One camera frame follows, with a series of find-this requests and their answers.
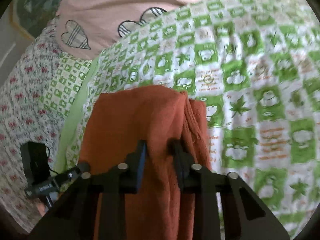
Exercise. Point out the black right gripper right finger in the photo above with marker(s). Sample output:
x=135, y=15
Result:
x=223, y=201

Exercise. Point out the pink heart pattern quilt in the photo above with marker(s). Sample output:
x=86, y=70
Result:
x=86, y=27

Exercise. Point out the green white checkered blanket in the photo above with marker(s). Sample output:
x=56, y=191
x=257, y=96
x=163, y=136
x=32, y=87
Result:
x=254, y=63

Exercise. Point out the white gold trimmed headboard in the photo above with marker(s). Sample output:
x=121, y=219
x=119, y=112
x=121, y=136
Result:
x=14, y=40

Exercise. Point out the rust orange small garment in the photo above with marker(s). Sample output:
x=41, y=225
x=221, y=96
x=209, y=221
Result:
x=155, y=114

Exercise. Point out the left hand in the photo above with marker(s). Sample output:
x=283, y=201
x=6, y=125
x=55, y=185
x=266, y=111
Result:
x=42, y=208

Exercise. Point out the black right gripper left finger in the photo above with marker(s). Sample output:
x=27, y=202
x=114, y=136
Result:
x=94, y=205

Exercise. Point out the white red floral bedsheet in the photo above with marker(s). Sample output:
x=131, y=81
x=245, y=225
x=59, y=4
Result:
x=22, y=120

